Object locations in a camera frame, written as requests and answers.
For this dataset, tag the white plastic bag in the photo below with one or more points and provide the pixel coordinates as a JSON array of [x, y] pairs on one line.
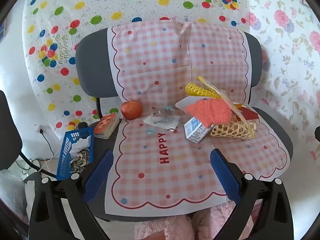
[[12, 192]]

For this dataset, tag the pink checked table cover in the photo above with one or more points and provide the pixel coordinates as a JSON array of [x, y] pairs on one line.
[[155, 62]]

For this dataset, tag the black chair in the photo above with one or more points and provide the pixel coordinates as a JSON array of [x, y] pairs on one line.
[[7, 135]]

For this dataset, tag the woven bamboo basket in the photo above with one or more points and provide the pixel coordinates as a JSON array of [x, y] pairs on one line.
[[230, 131]]

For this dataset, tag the white milk carton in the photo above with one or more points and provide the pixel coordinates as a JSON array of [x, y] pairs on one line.
[[196, 130]]

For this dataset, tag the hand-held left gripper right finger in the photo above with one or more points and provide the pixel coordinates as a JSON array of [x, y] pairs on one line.
[[225, 172]]

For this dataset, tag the white card box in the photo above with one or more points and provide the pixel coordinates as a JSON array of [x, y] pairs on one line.
[[185, 103]]

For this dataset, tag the blue plastic basket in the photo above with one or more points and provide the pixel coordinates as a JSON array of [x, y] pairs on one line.
[[65, 152]]

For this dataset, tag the balloon printed backdrop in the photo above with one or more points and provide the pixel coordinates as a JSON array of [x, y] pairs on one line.
[[100, 5]]

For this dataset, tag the clear plastic wrapper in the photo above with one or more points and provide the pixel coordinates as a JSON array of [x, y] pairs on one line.
[[162, 118]]

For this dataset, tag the pile of sunflower seed shells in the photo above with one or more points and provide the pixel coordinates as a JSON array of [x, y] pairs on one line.
[[81, 160]]

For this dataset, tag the pink fluffy fabric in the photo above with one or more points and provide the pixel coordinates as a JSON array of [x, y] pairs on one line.
[[212, 220]]

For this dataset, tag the yellow-edged clear zip bag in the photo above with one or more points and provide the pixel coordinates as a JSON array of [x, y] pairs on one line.
[[231, 105]]

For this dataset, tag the white crumpled tissue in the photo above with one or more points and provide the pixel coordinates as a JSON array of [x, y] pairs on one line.
[[82, 143]]

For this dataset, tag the small orange book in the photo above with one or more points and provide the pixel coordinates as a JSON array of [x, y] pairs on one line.
[[106, 124]]

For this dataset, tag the red paper box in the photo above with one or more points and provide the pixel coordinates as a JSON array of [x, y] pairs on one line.
[[248, 113]]

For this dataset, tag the orange foam fruit net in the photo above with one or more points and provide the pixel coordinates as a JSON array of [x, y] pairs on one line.
[[210, 110]]

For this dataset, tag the grey upholstered chair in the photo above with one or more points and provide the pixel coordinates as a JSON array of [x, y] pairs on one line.
[[92, 67]]

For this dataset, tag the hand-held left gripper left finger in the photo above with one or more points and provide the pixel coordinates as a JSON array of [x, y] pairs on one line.
[[98, 172]]

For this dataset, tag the yellow foam fruit net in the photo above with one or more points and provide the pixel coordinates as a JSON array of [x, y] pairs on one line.
[[197, 90]]

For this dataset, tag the yellow snack wrapper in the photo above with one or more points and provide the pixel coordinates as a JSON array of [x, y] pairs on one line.
[[238, 105]]

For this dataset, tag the red apple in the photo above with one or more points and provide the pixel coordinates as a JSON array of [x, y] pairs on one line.
[[131, 109]]

